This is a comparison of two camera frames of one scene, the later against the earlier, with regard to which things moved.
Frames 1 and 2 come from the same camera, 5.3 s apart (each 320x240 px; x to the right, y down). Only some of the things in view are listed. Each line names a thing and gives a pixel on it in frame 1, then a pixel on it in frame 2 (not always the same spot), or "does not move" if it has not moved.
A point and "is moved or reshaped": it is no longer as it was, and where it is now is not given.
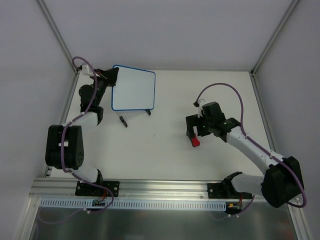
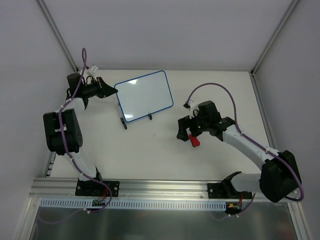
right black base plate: [226, 190] does not move
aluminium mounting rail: [134, 188] does not move
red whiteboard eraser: [195, 142] does not move
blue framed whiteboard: [134, 89] is moved or reshaped
